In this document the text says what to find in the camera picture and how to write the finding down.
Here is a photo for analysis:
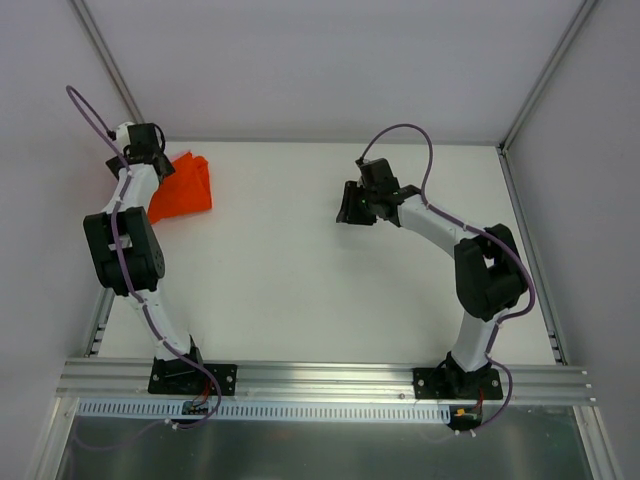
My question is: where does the orange t shirt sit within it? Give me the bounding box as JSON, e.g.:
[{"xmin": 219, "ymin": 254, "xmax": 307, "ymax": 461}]
[{"xmin": 147, "ymin": 151, "xmax": 214, "ymax": 224}]

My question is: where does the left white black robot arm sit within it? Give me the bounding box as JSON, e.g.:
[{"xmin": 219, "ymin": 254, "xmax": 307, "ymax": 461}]
[{"xmin": 83, "ymin": 122, "xmax": 194, "ymax": 361}]

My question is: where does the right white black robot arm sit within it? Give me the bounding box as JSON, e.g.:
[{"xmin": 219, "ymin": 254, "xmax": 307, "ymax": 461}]
[{"xmin": 336, "ymin": 158, "xmax": 531, "ymax": 397}]

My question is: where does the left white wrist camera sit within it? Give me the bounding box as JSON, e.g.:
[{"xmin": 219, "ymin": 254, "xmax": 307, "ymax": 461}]
[{"xmin": 107, "ymin": 121, "xmax": 134, "ymax": 150}]

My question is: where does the left aluminium frame post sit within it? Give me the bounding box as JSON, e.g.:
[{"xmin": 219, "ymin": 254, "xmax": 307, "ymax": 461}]
[{"xmin": 67, "ymin": 0, "xmax": 147, "ymax": 123}]

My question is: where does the aluminium frame post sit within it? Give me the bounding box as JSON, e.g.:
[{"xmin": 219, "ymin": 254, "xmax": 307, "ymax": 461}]
[
  {"xmin": 498, "ymin": 0, "xmax": 600, "ymax": 152},
  {"xmin": 67, "ymin": 0, "xmax": 147, "ymax": 123}
]

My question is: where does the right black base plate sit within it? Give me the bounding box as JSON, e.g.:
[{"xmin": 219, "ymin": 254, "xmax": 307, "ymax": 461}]
[{"xmin": 412, "ymin": 353, "xmax": 504, "ymax": 400}]

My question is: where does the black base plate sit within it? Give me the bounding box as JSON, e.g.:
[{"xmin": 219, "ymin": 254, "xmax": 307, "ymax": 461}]
[
  {"xmin": 412, "ymin": 353, "xmax": 504, "ymax": 400},
  {"xmin": 147, "ymin": 349, "xmax": 238, "ymax": 396}
]

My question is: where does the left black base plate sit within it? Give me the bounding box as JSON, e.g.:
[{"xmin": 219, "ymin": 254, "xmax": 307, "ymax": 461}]
[{"xmin": 147, "ymin": 349, "xmax": 238, "ymax": 396}]

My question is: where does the aluminium mounting rail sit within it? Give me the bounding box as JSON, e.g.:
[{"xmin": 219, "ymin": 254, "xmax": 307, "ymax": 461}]
[{"xmin": 56, "ymin": 357, "xmax": 597, "ymax": 405}]

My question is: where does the white slotted cable duct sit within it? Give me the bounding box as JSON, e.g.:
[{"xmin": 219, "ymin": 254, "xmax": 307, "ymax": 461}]
[{"xmin": 78, "ymin": 399, "xmax": 451, "ymax": 425}]

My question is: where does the right aluminium frame post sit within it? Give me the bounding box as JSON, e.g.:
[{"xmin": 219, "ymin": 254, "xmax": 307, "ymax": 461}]
[{"xmin": 498, "ymin": 0, "xmax": 600, "ymax": 152}]

